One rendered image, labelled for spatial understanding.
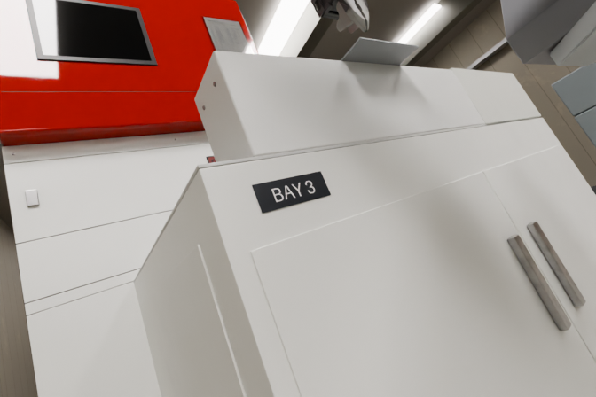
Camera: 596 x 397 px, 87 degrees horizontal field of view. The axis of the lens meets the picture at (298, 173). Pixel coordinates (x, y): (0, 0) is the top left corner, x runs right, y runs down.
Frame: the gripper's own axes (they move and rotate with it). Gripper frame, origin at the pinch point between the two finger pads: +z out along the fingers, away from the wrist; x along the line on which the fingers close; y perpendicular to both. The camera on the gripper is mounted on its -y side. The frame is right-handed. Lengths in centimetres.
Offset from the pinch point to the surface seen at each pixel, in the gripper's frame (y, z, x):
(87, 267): 59, 22, 54
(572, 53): -24.1, 30.7, 8.8
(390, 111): -4.0, 24.3, 13.9
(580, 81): 8, 3, -209
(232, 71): -4.0, 17.7, 38.5
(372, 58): -5.0, 14.7, 12.7
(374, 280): -4, 45, 32
